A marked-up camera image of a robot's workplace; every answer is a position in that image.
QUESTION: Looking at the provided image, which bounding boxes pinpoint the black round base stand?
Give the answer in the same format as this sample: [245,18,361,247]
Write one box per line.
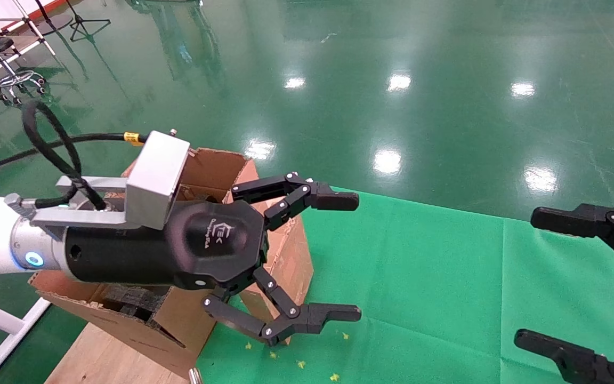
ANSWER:
[34,0,74,37]

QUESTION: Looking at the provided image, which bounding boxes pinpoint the white metal tube frame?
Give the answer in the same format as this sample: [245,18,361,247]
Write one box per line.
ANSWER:
[0,0,57,110]

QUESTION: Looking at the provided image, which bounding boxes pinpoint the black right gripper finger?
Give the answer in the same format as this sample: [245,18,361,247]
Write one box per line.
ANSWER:
[515,328,614,384]
[531,202,614,277]

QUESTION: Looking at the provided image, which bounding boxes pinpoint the black cable with yellow tag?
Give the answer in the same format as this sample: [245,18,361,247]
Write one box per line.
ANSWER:
[0,132,148,180]

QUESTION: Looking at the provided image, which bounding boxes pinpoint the large open cardboard carton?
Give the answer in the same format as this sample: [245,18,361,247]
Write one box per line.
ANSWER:
[29,148,314,380]

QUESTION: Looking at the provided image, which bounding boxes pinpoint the black tripod stand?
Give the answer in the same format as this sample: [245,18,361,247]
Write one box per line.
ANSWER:
[64,0,111,42]

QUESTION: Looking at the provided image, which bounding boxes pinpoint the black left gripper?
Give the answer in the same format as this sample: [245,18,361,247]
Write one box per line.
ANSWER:
[64,172,362,346]

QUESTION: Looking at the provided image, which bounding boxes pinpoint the green table cloth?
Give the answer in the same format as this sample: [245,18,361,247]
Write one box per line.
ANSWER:
[196,187,614,384]

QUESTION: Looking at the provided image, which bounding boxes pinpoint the thick black sleeved cable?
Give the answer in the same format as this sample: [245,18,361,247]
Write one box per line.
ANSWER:
[21,100,108,211]

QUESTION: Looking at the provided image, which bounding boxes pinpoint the black foam block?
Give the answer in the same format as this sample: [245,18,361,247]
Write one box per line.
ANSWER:
[96,283,172,323]

